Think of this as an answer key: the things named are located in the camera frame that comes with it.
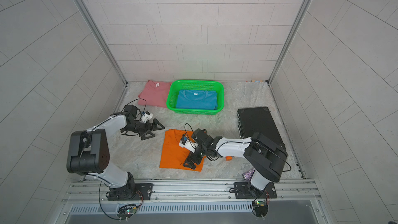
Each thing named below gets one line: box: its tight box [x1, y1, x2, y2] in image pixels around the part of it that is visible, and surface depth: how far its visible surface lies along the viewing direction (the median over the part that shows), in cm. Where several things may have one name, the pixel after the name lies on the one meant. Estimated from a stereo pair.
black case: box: [236, 106, 287, 150], surface depth 93 cm
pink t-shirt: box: [137, 79, 173, 109], surface depth 111 cm
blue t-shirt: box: [176, 89, 219, 110], surface depth 107 cm
